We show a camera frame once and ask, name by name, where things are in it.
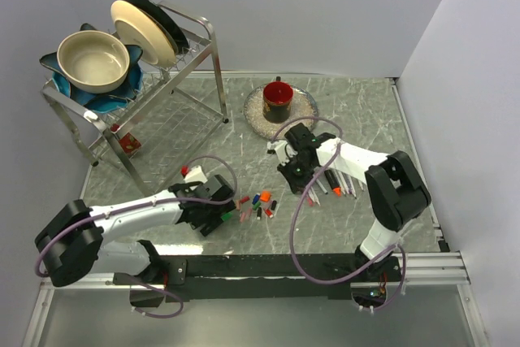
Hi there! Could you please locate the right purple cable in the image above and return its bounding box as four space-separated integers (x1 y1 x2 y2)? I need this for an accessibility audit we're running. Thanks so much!
274 115 407 311

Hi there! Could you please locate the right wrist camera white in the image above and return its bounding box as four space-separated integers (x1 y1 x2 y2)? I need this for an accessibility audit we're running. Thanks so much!
266 140 289 165

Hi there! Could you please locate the green cap black highlighter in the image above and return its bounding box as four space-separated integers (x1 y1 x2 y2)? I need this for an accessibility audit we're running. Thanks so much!
221 212 232 221

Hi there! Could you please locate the black plate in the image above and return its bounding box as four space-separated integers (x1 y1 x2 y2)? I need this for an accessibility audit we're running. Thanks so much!
124 0 190 54

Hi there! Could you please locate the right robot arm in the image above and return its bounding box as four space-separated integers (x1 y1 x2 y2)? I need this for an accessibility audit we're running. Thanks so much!
267 118 431 285

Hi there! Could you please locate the orange cap black highlighter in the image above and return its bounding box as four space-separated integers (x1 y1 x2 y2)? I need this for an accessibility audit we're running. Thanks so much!
324 170 342 197

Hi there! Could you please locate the blue star-shaped dish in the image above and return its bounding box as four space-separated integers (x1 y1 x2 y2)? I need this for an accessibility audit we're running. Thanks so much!
39 24 143 114

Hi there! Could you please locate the red sticker tag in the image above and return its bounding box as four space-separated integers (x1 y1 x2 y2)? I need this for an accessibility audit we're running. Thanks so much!
119 132 141 158

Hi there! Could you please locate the pink cap white pen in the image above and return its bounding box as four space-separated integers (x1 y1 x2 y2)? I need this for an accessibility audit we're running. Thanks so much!
309 188 321 206

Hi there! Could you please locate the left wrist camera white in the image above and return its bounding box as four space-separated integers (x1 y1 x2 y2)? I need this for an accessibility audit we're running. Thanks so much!
180 165 207 184

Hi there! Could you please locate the black red mug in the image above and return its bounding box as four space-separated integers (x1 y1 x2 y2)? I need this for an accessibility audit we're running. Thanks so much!
262 76 294 124

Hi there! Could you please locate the cream plate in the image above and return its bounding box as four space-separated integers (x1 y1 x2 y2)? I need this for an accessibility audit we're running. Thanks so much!
110 0 177 68

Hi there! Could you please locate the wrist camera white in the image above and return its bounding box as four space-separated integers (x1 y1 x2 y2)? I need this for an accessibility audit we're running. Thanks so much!
180 165 207 184
266 140 289 165

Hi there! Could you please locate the speckled grey plate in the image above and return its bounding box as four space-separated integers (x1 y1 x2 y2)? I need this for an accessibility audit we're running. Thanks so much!
243 83 319 140

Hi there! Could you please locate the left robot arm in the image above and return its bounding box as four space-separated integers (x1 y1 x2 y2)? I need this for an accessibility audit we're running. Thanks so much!
35 175 236 287

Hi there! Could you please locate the steel dish rack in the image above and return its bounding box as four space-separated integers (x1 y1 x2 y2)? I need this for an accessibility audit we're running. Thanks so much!
41 1 229 197

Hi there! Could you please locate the beige ceramic bowl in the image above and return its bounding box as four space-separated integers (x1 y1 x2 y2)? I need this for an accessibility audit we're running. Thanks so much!
56 30 131 93

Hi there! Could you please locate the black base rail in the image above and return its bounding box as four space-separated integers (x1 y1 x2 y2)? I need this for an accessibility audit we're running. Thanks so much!
113 253 403 308

